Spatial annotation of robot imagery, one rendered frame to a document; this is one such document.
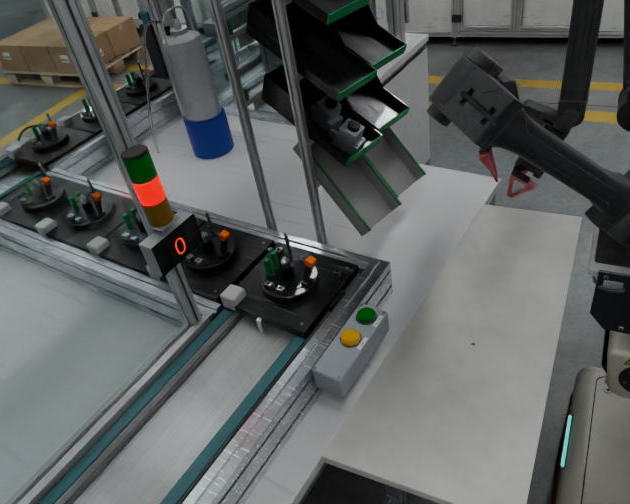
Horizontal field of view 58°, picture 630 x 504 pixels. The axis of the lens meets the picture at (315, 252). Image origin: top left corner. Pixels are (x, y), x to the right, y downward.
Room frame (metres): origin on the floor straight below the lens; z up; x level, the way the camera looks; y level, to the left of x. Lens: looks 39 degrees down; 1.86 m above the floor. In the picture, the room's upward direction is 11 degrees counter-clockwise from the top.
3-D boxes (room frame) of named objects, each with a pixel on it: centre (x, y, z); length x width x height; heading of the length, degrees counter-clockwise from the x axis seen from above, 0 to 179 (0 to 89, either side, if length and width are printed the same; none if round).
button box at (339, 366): (0.81, -0.04, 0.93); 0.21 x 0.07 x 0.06; 140
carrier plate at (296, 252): (1.01, 0.07, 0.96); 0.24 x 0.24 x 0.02; 50
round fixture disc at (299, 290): (1.01, 0.07, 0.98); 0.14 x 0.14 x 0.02
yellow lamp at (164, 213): (0.94, 0.28, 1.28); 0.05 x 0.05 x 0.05
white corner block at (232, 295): (1.00, 0.21, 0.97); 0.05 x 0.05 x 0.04; 50
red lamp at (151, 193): (0.94, 0.28, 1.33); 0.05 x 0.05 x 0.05
